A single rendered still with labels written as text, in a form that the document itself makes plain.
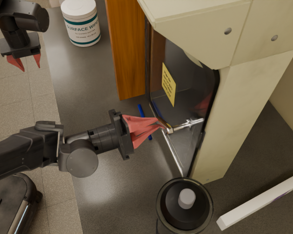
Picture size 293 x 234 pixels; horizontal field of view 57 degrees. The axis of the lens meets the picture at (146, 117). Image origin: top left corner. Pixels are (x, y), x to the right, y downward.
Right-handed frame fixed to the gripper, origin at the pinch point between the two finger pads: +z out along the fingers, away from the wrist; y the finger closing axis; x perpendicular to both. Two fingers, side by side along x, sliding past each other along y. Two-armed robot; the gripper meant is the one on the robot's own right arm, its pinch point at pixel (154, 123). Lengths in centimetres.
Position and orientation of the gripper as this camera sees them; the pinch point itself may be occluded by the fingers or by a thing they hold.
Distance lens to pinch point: 61.6
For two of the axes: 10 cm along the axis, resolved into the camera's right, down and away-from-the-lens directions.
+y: -1.8, -9.1, -3.6
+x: -3.0, -3.0, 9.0
